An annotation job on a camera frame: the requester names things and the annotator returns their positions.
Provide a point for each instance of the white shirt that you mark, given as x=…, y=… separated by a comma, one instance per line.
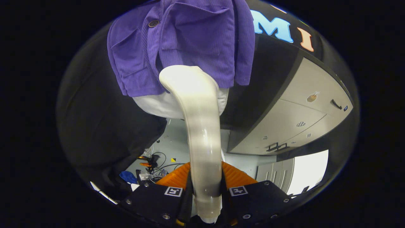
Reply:
x=155, y=106

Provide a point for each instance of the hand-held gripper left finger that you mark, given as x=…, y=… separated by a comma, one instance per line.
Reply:
x=158, y=202

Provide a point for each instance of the orange black tool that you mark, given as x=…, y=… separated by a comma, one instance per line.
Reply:
x=146, y=161

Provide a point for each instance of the grey cabinet with dark top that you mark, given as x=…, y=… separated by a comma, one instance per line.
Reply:
x=294, y=110

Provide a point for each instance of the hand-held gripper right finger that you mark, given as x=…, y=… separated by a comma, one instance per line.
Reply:
x=259, y=199

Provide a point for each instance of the white garment steamer head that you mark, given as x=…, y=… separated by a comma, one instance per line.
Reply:
x=202, y=126

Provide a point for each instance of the blue cloth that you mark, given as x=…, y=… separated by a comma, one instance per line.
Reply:
x=128, y=177

